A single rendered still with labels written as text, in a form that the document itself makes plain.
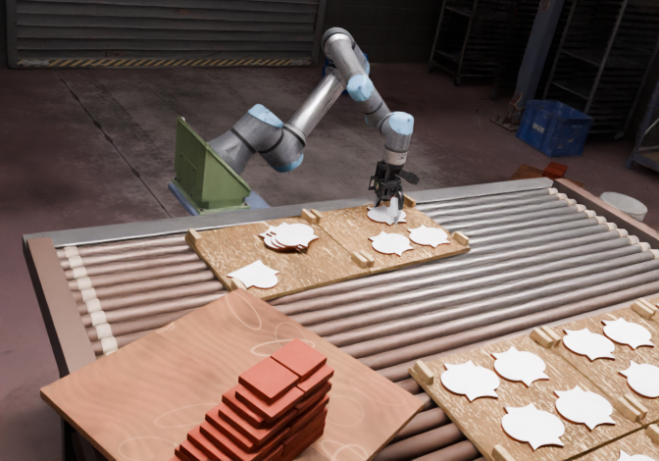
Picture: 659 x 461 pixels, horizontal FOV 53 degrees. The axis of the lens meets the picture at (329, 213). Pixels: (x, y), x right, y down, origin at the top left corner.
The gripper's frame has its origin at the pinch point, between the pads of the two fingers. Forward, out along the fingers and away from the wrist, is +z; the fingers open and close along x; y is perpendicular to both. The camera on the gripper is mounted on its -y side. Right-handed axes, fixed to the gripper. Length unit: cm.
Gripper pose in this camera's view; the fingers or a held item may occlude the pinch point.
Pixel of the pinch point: (386, 214)
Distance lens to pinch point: 221.5
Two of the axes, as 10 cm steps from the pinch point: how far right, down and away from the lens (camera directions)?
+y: -8.2, 1.6, -5.5
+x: 5.5, 4.6, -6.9
